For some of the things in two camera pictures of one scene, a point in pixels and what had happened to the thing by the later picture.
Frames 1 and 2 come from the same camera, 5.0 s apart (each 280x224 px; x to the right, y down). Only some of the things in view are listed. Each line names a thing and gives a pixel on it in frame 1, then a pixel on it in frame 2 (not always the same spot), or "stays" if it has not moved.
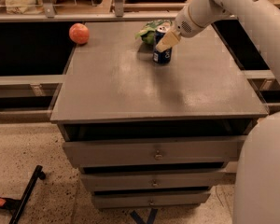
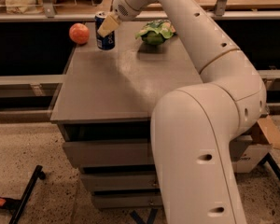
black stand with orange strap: x=15 y=205 stays
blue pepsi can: x=163 y=57 to x=106 y=42
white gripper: x=183 y=24 to x=120 y=7
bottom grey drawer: x=148 y=199 stays
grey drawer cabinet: x=153 y=135 stays
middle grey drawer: x=153 y=179 stays
